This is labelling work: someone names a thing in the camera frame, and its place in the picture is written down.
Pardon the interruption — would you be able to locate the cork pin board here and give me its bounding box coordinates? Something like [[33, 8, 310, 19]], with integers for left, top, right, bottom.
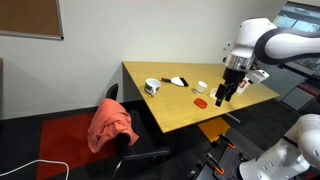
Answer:
[[0, 0, 65, 41]]

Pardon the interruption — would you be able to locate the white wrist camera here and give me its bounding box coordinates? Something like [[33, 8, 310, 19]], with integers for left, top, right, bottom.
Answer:
[[248, 69, 270, 84]]

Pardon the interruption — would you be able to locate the white mug with green print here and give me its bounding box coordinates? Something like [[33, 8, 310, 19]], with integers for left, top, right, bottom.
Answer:
[[144, 77, 162, 97]]

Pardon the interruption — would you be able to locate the small hand broom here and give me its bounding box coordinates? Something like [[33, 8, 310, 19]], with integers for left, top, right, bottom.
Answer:
[[161, 76, 190, 88]]

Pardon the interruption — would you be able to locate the orange handled clamp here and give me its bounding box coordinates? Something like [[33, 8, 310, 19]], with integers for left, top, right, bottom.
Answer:
[[218, 133, 237, 150], [205, 152, 225, 176]]

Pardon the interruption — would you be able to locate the orange cloth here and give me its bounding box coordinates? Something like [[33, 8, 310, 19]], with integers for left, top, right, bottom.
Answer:
[[87, 98, 140, 154]]

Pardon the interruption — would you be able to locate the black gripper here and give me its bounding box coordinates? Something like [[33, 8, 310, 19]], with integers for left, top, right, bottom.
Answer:
[[214, 66, 248, 108]]

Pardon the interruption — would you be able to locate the white cable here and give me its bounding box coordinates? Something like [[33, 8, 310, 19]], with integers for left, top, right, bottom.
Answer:
[[0, 159, 70, 180]]

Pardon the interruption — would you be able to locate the metal rod at table edge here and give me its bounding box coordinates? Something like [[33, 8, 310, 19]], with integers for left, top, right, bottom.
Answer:
[[224, 112, 242, 124]]

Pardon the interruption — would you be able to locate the orange box under table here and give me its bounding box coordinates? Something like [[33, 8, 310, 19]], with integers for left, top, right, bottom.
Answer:
[[197, 116, 232, 143]]

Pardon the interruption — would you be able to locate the red flat oval object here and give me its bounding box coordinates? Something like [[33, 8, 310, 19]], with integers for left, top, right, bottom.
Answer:
[[193, 97, 208, 110]]

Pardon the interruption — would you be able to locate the small white paper cup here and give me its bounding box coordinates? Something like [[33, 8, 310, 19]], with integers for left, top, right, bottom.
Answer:
[[195, 80, 208, 95]]

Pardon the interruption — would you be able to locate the black perforated base board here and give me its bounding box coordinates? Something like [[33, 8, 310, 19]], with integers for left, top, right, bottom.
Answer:
[[188, 128, 264, 180]]

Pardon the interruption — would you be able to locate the white cup with red print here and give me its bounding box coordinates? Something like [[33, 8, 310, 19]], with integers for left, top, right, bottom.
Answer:
[[234, 79, 250, 95]]

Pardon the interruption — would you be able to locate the black office chair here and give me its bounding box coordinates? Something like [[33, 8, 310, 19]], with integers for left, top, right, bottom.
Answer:
[[105, 83, 172, 179]]

